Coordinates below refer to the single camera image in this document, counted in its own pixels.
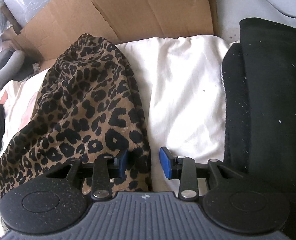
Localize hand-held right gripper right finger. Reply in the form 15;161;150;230
159;146;240;201

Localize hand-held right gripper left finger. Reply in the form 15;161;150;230
45;149;129;201

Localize leopard print pants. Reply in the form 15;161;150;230
0;33;153;202

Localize black folded clothes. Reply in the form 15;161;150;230
222;17;296;205

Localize white bear printed blanket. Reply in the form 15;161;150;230
0;35;236;240

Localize dark cloth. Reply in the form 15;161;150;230
14;52;44;82

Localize brown cardboard sheet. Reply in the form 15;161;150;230
1;0;218;67

